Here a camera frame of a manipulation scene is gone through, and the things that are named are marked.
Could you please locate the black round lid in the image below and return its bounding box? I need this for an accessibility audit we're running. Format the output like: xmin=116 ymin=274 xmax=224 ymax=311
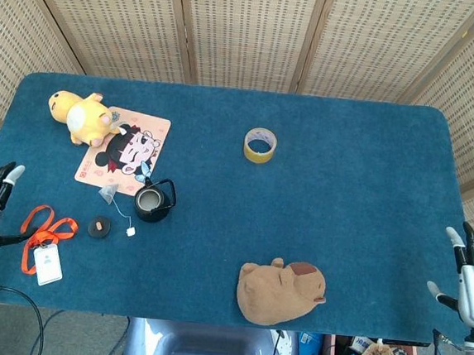
xmin=86 ymin=214 xmax=113 ymax=240

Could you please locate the small black teapot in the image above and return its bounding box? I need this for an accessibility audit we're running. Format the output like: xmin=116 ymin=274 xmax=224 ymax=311
xmin=132 ymin=175 xmax=179 ymax=226

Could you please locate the yellow plush toy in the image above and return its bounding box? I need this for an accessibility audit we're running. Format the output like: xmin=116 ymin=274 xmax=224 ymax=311
xmin=44 ymin=88 xmax=126 ymax=150

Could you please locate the cartoon print mouse pad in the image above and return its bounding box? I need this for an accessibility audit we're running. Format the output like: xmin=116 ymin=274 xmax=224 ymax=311
xmin=72 ymin=103 xmax=173 ymax=200

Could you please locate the light blue butterfly clip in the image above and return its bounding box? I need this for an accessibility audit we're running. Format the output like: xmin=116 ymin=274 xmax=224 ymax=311
xmin=134 ymin=161 xmax=154 ymax=185

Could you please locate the blue carpet table cover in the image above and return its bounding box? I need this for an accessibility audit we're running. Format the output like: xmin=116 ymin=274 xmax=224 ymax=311
xmin=0 ymin=67 xmax=474 ymax=347

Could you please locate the brown capybara plush toy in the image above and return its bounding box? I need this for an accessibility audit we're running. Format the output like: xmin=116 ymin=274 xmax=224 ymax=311
xmin=234 ymin=253 xmax=331 ymax=330

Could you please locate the grey robot torso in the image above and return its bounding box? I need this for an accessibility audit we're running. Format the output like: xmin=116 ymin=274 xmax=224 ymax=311
xmin=121 ymin=315 xmax=304 ymax=355

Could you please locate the yellow packing tape roll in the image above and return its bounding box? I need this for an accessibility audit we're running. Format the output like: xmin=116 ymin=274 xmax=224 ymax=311
xmin=241 ymin=126 xmax=280 ymax=165

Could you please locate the woven folding screen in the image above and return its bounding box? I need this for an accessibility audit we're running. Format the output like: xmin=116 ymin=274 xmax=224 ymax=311
xmin=0 ymin=0 xmax=474 ymax=239

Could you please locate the orange lanyard with badge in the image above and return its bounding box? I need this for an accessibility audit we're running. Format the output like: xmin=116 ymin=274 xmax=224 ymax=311
xmin=16 ymin=203 xmax=80 ymax=290

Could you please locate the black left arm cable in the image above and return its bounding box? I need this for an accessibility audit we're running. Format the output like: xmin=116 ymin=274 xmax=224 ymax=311
xmin=0 ymin=283 xmax=50 ymax=355

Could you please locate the tea bag with string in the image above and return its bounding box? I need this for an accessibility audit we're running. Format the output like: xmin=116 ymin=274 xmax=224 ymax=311
xmin=94 ymin=182 xmax=141 ymax=238

